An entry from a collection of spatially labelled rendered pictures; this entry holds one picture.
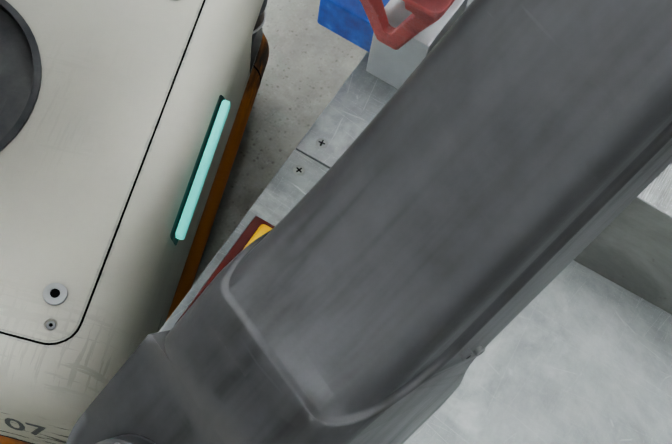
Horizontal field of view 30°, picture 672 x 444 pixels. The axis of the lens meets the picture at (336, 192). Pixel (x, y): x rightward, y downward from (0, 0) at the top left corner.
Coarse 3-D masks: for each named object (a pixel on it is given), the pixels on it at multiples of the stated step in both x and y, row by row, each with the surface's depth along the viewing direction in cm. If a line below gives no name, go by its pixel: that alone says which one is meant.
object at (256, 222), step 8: (256, 216) 69; (256, 224) 69; (248, 232) 69; (240, 240) 68; (248, 240) 68; (232, 248) 68; (240, 248) 68; (232, 256) 68; (224, 264) 67; (216, 272) 67; (208, 280) 67; (184, 312) 66
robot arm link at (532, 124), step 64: (512, 0) 28; (576, 0) 27; (640, 0) 26; (448, 64) 29; (512, 64) 28; (576, 64) 27; (640, 64) 26; (384, 128) 30; (448, 128) 29; (512, 128) 28; (576, 128) 27; (640, 128) 27; (320, 192) 31; (384, 192) 30; (448, 192) 29; (512, 192) 28; (576, 192) 27; (640, 192) 30; (256, 256) 32; (320, 256) 31; (384, 256) 30; (448, 256) 29; (512, 256) 28; (576, 256) 31; (192, 320) 32; (256, 320) 31; (320, 320) 30; (384, 320) 30; (448, 320) 29; (128, 384) 33; (192, 384) 32; (256, 384) 31; (320, 384) 30; (384, 384) 30; (448, 384) 33
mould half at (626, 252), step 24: (648, 192) 65; (624, 216) 66; (648, 216) 65; (600, 240) 69; (624, 240) 68; (648, 240) 67; (600, 264) 71; (624, 264) 70; (648, 264) 68; (648, 288) 70
